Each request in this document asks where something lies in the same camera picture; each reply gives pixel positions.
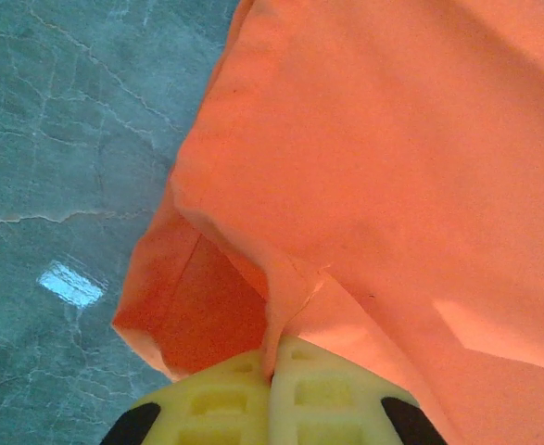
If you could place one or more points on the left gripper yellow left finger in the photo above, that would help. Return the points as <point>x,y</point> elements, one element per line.
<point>216,408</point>

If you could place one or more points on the red-orange shorts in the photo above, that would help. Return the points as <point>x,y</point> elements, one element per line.
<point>369,162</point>

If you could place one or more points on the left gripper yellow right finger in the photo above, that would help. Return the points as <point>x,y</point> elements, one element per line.
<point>327,408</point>

